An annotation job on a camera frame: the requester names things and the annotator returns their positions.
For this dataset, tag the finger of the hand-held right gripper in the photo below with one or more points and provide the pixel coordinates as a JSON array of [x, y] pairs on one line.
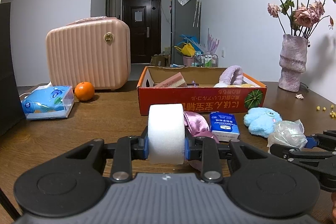
[[312, 142], [296, 157]]

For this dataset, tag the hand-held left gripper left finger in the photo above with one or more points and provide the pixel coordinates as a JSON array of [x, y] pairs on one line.
[[146, 146]]

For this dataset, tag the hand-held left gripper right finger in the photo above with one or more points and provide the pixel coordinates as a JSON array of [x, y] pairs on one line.
[[187, 150]]

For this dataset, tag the white foam roll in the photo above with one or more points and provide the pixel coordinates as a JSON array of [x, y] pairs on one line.
[[166, 132]]

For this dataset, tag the blue pocket tissue packet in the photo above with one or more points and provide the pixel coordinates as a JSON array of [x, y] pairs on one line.
[[224, 125]]

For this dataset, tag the blue plush toy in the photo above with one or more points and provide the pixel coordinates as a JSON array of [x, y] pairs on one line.
[[261, 121]]

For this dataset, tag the orange cardboard box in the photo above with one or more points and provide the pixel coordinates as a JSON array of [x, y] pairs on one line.
[[199, 100]]

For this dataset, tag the blue soft tissue pack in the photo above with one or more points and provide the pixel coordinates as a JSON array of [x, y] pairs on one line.
[[47, 103]]

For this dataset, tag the purple satin scrunchie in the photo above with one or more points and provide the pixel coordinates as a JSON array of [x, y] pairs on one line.
[[197, 121]]

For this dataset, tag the yellow crumbs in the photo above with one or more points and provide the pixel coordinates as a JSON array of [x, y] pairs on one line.
[[332, 114]]

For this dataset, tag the fallen rose petal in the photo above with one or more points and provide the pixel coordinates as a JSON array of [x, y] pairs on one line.
[[299, 96]]

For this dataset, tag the pink layered sponge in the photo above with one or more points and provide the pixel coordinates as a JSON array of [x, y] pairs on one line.
[[173, 81]]

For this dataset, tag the orange fruit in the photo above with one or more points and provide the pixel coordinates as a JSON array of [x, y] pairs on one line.
[[84, 91]]

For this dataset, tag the purple textured vase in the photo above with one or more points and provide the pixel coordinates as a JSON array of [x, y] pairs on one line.
[[292, 61]]

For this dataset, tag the brown cardboard box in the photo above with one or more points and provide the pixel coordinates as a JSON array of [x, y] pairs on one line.
[[158, 60]]

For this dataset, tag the pink bin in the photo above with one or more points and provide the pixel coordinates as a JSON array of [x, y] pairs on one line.
[[187, 61]]

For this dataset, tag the purple fluffy headband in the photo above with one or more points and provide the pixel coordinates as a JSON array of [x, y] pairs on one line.
[[233, 73]]

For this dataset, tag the yellow bag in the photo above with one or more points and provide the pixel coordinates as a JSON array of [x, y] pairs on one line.
[[187, 50]]

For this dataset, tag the pink ribbed suitcase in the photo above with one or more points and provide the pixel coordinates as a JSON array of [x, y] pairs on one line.
[[84, 56]]

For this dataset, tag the dark brown entrance door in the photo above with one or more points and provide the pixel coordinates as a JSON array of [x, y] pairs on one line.
[[140, 32]]

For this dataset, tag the grey refrigerator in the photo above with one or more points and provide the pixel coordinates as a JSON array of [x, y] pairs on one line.
[[183, 24]]

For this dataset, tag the white folded umbrella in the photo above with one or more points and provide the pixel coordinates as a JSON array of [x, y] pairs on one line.
[[197, 10]]

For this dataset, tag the side doorway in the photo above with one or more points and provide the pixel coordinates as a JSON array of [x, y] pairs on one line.
[[110, 3]]

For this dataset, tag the small clear plastic bag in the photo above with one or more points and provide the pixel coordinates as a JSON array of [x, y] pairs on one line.
[[183, 0]]

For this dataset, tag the black panel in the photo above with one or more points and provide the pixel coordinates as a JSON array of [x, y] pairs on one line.
[[9, 69]]

